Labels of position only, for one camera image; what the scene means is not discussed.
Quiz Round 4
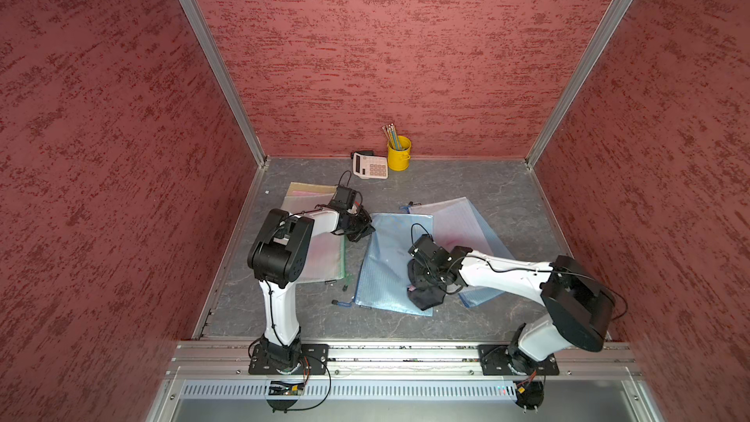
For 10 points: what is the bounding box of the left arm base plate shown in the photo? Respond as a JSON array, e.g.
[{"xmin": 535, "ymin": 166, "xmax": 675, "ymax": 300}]
[{"xmin": 247, "ymin": 342, "xmax": 330, "ymax": 376}]

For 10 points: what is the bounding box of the yellow mesh document bag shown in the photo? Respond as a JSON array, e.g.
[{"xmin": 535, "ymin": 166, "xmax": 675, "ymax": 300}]
[{"xmin": 285, "ymin": 182, "xmax": 337, "ymax": 198}]

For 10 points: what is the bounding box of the white mesh document bag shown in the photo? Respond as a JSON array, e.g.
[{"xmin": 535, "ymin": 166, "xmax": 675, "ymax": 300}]
[{"xmin": 408, "ymin": 197, "xmax": 513, "ymax": 259}]

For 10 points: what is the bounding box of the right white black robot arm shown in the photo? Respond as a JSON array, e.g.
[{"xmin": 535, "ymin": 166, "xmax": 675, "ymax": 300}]
[{"xmin": 407, "ymin": 234, "xmax": 615, "ymax": 375}]

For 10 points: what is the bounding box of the pink desk calculator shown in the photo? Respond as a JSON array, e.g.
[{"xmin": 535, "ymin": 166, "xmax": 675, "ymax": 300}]
[{"xmin": 352, "ymin": 152, "xmax": 389, "ymax": 180}]

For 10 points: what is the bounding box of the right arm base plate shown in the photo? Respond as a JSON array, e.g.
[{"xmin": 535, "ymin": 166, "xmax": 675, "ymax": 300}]
[{"xmin": 478, "ymin": 344, "xmax": 560, "ymax": 377}]

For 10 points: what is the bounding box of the blue mesh document bag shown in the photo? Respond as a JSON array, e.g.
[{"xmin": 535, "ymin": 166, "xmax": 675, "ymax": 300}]
[{"xmin": 459, "ymin": 206, "xmax": 514, "ymax": 308}]

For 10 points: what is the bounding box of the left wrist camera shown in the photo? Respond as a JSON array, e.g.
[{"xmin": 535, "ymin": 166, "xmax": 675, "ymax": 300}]
[{"xmin": 327, "ymin": 186, "xmax": 361, "ymax": 214}]

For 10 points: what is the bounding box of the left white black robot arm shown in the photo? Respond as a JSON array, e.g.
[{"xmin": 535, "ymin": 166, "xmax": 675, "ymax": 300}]
[{"xmin": 247, "ymin": 204, "xmax": 375, "ymax": 371}]

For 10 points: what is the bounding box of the aluminium corner post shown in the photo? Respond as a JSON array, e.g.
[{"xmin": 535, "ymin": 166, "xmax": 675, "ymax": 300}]
[
  {"xmin": 525, "ymin": 0, "xmax": 634, "ymax": 171},
  {"xmin": 178, "ymin": 0, "xmax": 267, "ymax": 169}
]

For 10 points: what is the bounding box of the right aluminium corner post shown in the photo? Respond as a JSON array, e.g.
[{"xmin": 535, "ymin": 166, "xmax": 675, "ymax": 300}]
[{"xmin": 525, "ymin": 0, "xmax": 634, "ymax": 171}]

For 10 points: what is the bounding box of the yellow pen cup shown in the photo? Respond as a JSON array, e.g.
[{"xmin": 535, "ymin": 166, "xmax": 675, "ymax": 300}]
[{"xmin": 387, "ymin": 136, "xmax": 412, "ymax": 172}]

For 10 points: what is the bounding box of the light blue document bag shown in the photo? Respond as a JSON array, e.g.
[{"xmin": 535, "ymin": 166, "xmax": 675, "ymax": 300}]
[{"xmin": 333, "ymin": 213, "xmax": 434, "ymax": 317}]

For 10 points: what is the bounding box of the aluminium front rail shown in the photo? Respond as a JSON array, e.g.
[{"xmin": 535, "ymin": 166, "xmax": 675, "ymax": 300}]
[{"xmin": 147, "ymin": 340, "xmax": 662, "ymax": 421}]

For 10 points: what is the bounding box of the left aluminium corner post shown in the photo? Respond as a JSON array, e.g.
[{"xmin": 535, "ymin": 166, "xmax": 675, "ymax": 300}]
[{"xmin": 178, "ymin": 0, "xmax": 267, "ymax": 169}]

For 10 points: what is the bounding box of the coloured pencils bundle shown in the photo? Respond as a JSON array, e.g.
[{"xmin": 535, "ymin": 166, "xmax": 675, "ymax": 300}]
[{"xmin": 382, "ymin": 124, "xmax": 402, "ymax": 152}]

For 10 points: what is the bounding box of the green mesh document bag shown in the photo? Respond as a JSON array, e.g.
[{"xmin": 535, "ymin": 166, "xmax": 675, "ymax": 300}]
[{"xmin": 281, "ymin": 197, "xmax": 346, "ymax": 283}]

